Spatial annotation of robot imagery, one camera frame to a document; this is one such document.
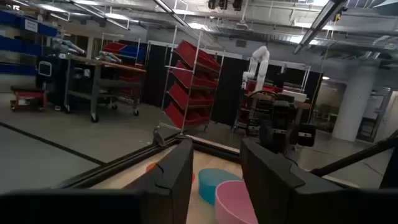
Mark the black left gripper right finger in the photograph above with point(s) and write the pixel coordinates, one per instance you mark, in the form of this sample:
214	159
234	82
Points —
311	205

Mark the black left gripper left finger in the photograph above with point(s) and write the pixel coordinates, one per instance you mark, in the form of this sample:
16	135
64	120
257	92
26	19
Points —
93	208

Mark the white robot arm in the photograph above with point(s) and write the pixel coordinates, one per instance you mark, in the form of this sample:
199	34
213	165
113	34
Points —
262	65

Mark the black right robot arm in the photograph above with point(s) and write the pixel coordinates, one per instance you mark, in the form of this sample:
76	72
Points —
280	124

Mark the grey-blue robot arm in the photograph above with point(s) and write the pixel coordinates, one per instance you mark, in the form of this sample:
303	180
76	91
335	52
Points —
109	56
66	46

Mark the red and blue bin shelf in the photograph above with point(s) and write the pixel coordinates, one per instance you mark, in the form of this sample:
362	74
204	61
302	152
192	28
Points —
124	49

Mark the orange bowl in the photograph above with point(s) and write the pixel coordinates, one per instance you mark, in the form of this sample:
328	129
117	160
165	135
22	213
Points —
151	166

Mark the pink plastic cup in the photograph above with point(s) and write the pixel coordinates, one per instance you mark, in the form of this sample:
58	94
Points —
233	202

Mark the teal bowl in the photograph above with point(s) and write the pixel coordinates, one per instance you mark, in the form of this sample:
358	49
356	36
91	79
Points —
211	183

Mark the white box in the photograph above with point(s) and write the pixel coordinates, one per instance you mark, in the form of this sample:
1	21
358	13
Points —
293	96

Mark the white round pillar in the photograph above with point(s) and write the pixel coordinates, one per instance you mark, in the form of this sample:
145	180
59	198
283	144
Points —
354	102

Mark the wooden top workbench on wheels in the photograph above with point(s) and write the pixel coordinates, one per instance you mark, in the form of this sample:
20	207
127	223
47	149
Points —
102	81

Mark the red low step cart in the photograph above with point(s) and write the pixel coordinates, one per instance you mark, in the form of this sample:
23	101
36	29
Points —
28	95

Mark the white framed tablet screen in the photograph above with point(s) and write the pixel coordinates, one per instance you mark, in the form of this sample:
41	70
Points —
45	68

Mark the blue storage shelving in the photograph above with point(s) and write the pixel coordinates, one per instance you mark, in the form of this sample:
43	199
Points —
18	46

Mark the long ceiling light fixture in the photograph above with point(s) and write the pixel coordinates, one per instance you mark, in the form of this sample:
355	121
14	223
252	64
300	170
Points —
320	21

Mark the black aluminium table frame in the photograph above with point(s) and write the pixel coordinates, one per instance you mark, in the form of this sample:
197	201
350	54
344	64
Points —
124	161

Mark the black diagonal frame strut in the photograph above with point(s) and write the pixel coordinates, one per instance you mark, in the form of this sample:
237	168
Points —
354	157

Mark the black upright frame post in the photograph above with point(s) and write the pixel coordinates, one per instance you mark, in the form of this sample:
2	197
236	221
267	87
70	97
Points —
391	174

